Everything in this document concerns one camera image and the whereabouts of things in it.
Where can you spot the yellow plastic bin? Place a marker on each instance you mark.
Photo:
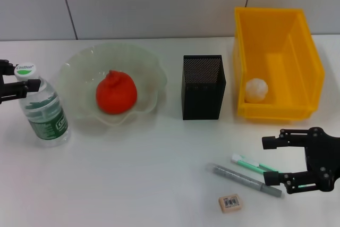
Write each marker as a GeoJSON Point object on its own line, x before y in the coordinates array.
{"type": "Point", "coordinates": [292, 51]}

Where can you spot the white paper ball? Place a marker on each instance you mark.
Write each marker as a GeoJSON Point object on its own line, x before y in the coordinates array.
{"type": "Point", "coordinates": [256, 90]}

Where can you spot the beige barcode eraser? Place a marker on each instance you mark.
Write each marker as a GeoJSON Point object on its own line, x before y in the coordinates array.
{"type": "Point", "coordinates": [230, 204]}

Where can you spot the grey marker pen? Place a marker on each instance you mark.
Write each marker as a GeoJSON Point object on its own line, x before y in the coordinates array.
{"type": "Point", "coordinates": [239, 177]}

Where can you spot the clear green-label water bottle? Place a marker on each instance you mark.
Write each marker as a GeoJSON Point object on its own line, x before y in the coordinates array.
{"type": "Point", "coordinates": [45, 115]}

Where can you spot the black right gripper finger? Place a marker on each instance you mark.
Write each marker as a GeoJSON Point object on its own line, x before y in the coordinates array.
{"type": "Point", "coordinates": [271, 178]}
{"type": "Point", "coordinates": [269, 142]}

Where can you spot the translucent glass fruit plate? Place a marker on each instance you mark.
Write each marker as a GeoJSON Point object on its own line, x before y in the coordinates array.
{"type": "Point", "coordinates": [148, 88]}

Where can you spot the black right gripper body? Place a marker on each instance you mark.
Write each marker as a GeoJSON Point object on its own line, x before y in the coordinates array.
{"type": "Point", "coordinates": [324, 158]}

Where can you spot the mint green utility knife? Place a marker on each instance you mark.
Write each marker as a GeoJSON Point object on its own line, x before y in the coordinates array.
{"type": "Point", "coordinates": [247, 162]}

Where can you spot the black mesh pen holder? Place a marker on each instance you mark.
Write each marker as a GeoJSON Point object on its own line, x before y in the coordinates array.
{"type": "Point", "coordinates": [202, 99]}

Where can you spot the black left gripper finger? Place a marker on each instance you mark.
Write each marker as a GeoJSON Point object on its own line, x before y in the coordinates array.
{"type": "Point", "coordinates": [6, 67]}
{"type": "Point", "coordinates": [16, 88]}

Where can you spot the orange fruit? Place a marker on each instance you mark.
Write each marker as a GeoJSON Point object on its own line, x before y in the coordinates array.
{"type": "Point", "coordinates": [117, 96]}

